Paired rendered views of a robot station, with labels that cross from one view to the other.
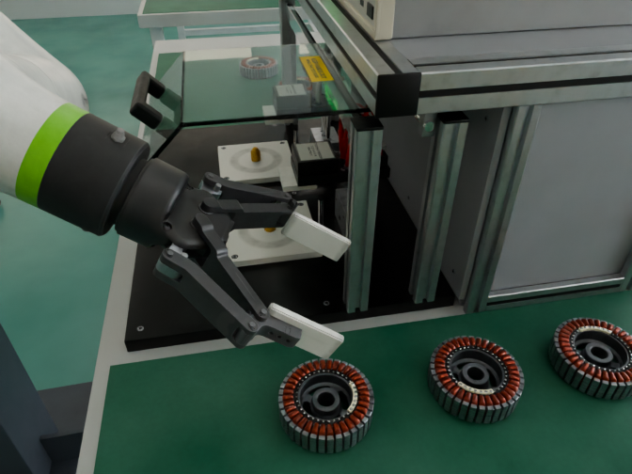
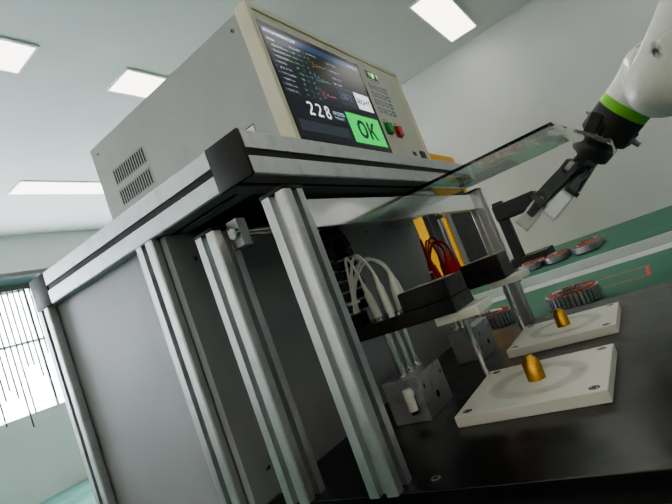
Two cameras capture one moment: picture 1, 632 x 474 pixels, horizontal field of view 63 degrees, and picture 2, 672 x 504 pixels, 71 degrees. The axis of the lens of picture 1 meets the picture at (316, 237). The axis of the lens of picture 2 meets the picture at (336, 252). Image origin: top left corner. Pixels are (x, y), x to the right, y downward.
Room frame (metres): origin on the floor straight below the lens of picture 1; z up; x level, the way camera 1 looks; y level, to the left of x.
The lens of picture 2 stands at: (1.43, 0.37, 0.94)
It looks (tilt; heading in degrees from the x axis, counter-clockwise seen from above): 6 degrees up; 223
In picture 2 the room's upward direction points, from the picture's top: 21 degrees counter-clockwise
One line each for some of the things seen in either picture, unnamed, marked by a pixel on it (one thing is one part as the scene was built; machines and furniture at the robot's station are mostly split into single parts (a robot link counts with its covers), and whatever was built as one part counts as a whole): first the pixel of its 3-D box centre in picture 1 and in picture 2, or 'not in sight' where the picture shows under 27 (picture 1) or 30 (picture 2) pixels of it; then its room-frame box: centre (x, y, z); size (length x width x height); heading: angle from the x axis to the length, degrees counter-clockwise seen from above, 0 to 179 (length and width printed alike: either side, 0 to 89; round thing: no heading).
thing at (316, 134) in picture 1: (324, 146); (418, 390); (0.96, -0.02, 0.80); 0.07 x 0.05 x 0.06; 11
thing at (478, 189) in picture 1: (400, 110); (360, 305); (0.86, -0.15, 0.92); 0.66 x 0.01 x 0.30; 11
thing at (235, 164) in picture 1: (256, 162); (539, 383); (0.93, 0.12, 0.78); 0.15 x 0.15 x 0.01; 11
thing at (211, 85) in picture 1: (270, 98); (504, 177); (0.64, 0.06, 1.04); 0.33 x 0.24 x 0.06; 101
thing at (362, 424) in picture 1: (325, 402); (573, 296); (0.37, -0.01, 0.77); 0.11 x 0.11 x 0.04
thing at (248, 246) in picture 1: (270, 231); (565, 329); (0.70, 0.08, 0.78); 0.15 x 0.15 x 0.01; 11
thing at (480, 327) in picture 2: (354, 212); (472, 339); (0.72, -0.06, 0.80); 0.07 x 0.05 x 0.06; 11
